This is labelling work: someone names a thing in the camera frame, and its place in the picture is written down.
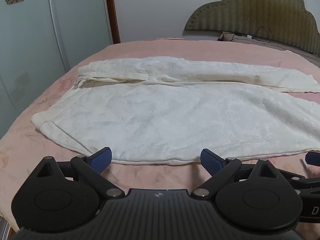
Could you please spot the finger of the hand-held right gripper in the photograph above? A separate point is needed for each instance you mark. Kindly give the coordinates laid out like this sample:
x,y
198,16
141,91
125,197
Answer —
x,y
306,180
313,159

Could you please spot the white pants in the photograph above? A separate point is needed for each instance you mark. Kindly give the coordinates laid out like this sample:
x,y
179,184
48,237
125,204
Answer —
x,y
162,120

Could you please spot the brown wooden door frame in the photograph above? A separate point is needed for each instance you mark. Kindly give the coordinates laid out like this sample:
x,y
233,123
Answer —
x,y
112,10

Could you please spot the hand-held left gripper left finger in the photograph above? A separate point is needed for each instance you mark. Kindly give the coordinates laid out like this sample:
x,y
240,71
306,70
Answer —
x,y
101,160

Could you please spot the pink blanket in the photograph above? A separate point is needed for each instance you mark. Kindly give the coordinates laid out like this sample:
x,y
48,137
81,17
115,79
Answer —
x,y
175,47

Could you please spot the olive padded headboard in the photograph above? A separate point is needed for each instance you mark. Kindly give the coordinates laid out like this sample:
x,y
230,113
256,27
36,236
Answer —
x,y
250,12

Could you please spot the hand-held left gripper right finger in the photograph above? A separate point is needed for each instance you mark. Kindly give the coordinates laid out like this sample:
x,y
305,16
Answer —
x,y
210,160

